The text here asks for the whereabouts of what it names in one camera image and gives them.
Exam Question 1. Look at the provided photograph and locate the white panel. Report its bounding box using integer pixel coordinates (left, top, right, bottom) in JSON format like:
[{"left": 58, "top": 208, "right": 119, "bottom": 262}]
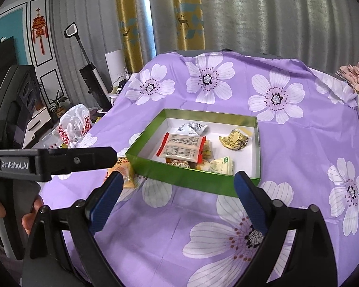
[{"left": 105, "top": 49, "right": 128, "bottom": 86}]

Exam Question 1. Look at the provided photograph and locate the white crinkled snack packet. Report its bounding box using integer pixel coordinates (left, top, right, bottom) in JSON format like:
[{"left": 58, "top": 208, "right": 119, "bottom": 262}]
[{"left": 176, "top": 120, "right": 209, "bottom": 137}]

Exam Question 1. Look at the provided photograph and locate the grey speaker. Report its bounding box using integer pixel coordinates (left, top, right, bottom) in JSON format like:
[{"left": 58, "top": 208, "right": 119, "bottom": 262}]
[{"left": 17, "top": 65, "right": 42, "bottom": 112}]

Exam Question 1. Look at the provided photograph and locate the potted plant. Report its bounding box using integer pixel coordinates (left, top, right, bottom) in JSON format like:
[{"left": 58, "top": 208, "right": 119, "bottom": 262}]
[{"left": 48, "top": 90, "right": 69, "bottom": 118}]

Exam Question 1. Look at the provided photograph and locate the dark clutter pile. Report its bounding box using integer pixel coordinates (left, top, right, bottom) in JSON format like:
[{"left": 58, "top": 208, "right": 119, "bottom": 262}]
[{"left": 109, "top": 70, "right": 130, "bottom": 102}]

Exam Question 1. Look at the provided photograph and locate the red knot wall ornament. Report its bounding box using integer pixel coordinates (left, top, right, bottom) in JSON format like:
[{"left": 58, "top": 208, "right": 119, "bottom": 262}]
[{"left": 32, "top": 8, "right": 49, "bottom": 57}]

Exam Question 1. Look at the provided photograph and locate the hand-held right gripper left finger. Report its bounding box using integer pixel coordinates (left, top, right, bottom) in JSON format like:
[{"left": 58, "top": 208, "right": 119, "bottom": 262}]
[{"left": 22, "top": 170, "right": 125, "bottom": 287}]

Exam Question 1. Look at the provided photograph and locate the orange white snack packet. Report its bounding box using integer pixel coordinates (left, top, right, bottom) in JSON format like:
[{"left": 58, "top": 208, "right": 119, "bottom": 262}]
[{"left": 164, "top": 158, "right": 193, "bottom": 169}]

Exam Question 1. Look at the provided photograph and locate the pile of folded clothes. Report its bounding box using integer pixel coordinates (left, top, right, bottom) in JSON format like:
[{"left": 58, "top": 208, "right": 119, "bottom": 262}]
[{"left": 336, "top": 61, "right": 359, "bottom": 129}]

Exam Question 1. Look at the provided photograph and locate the white red plastic bag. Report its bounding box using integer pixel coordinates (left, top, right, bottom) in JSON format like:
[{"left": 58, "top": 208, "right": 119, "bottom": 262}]
[{"left": 57, "top": 104, "right": 93, "bottom": 149}]

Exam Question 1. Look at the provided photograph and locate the grey curtain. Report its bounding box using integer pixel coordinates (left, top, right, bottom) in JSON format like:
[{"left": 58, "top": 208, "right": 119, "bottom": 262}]
[
  {"left": 49, "top": 0, "right": 120, "bottom": 108},
  {"left": 148, "top": 0, "right": 359, "bottom": 63}
]

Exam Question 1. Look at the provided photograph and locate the green cardboard box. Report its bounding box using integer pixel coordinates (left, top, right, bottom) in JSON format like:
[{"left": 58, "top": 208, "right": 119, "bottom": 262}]
[{"left": 125, "top": 108, "right": 261, "bottom": 198}]

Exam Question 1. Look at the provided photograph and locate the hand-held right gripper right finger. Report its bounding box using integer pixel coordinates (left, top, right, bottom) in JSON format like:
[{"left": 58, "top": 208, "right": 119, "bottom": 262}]
[{"left": 233, "top": 170, "right": 338, "bottom": 287}]

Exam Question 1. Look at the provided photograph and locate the purple floral sheet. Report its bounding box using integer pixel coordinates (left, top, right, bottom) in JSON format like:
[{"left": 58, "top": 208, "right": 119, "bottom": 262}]
[{"left": 37, "top": 50, "right": 359, "bottom": 287}]

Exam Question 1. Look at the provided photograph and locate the yellow deer-print curtain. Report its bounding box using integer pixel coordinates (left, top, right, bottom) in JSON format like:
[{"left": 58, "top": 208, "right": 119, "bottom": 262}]
[
  {"left": 114, "top": 0, "right": 152, "bottom": 74},
  {"left": 172, "top": 0, "right": 206, "bottom": 52}
]

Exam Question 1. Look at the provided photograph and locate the cream red-edged snack packet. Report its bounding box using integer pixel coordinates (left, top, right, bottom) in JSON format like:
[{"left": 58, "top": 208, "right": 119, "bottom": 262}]
[{"left": 156, "top": 132, "right": 208, "bottom": 162}]

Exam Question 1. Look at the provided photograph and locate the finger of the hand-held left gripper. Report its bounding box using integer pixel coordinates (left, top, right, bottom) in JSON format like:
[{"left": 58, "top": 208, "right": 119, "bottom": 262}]
[{"left": 46, "top": 146, "right": 118, "bottom": 175}]

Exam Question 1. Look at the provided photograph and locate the orange rice cracker packet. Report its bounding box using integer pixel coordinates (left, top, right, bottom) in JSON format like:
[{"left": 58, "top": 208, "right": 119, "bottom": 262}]
[{"left": 106, "top": 155, "right": 136, "bottom": 189}]

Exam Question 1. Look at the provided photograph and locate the black television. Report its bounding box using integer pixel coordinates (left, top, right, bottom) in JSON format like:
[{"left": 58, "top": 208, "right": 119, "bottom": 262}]
[{"left": 0, "top": 38, "right": 18, "bottom": 102}]

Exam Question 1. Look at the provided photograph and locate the pale cream snack packet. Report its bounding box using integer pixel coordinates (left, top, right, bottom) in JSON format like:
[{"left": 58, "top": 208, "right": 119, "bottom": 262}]
[{"left": 196, "top": 156, "right": 234, "bottom": 176}]

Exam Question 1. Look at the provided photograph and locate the yellow black snack packet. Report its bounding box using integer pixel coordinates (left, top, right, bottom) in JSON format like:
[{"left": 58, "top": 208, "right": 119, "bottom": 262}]
[{"left": 218, "top": 128, "right": 253, "bottom": 151}]

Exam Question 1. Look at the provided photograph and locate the person's left hand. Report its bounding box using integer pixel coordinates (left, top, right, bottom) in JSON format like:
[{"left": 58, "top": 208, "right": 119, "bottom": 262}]
[{"left": 0, "top": 191, "right": 45, "bottom": 237}]

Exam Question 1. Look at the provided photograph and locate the black upright vacuum cleaner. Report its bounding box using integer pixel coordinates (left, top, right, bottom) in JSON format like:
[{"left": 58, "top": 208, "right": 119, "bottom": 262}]
[{"left": 63, "top": 22, "right": 113, "bottom": 112}]

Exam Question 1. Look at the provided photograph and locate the white cabinet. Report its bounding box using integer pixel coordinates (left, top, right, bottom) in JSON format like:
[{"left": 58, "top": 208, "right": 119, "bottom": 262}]
[{"left": 22, "top": 106, "right": 62, "bottom": 150}]

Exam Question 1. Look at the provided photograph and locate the yellow green snack packet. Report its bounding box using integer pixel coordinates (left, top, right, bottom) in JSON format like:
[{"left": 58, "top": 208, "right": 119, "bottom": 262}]
[{"left": 201, "top": 139, "right": 213, "bottom": 160}]

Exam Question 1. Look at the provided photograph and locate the person's left forearm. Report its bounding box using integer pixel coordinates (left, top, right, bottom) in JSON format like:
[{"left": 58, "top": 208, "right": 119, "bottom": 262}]
[{"left": 0, "top": 217, "right": 26, "bottom": 278}]

